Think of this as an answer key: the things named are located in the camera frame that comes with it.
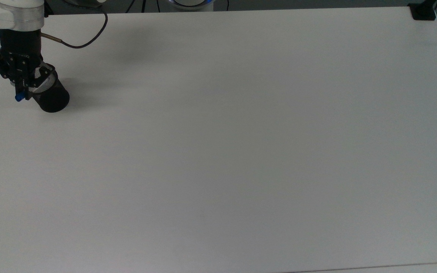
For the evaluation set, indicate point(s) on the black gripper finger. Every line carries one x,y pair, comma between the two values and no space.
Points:
41,76
4,64

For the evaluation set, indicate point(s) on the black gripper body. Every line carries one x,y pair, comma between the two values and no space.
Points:
20,45

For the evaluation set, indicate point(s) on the blue and white marker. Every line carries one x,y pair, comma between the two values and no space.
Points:
19,97

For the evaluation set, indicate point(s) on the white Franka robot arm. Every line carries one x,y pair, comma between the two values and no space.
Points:
11,13

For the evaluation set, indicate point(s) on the black mesh pen cup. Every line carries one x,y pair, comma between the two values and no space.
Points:
51,96

